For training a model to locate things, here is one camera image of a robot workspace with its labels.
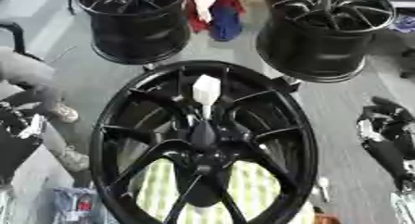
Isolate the purple cloth bundle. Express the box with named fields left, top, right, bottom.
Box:
left=390, top=14, right=415, bottom=34

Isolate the large black spoked wheel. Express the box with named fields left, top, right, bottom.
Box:
left=87, top=59, right=321, bottom=224

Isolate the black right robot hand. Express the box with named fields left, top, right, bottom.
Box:
left=355, top=96, right=415, bottom=193

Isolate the black chair frame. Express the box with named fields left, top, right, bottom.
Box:
left=0, top=21, right=45, bottom=63

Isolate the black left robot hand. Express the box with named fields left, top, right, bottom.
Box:
left=0, top=101, right=49, bottom=186

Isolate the black wheel rim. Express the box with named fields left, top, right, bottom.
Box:
left=71, top=0, right=194, bottom=66
left=254, top=0, right=399, bottom=84

